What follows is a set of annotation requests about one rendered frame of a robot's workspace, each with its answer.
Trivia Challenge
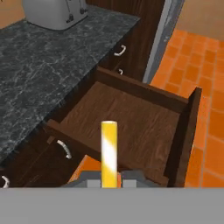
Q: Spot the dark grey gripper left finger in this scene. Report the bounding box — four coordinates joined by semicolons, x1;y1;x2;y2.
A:
61;171;102;189

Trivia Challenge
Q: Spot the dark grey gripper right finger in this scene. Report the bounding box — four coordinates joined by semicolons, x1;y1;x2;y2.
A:
116;170;158;189

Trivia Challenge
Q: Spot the yellow and white striped straw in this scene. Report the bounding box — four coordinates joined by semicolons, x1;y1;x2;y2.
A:
101;120;119;189

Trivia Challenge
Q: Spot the dark wood cabinet drawer front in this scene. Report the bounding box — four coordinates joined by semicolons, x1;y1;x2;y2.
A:
5;130;88;188
107;20;141;71

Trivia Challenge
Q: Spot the open dark wood drawer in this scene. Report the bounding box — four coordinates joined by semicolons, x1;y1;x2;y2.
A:
44;66;203;188

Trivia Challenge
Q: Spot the grey fridge side panel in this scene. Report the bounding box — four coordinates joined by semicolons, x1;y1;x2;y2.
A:
142;0;186;85

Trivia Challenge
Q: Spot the silver toaster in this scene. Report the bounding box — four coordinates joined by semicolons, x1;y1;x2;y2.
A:
22;0;89;32

